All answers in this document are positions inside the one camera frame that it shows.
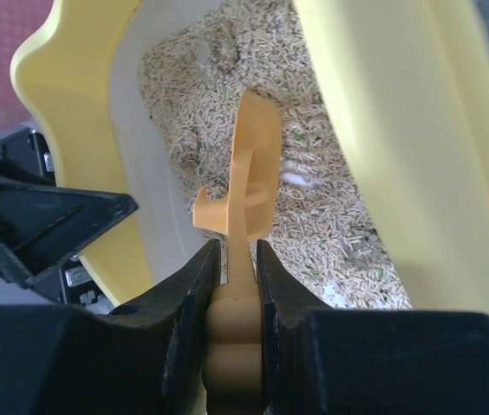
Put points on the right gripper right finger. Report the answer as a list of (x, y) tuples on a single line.
[(321, 360)]

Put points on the yellow litter box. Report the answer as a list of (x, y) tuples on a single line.
[(407, 89)]

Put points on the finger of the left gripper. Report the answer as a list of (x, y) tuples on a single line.
[(43, 226)]

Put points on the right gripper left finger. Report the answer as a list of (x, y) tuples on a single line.
[(145, 357)]

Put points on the orange litter scoop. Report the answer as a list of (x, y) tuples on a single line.
[(233, 367)]

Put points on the litter clump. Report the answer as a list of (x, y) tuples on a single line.
[(219, 55)]

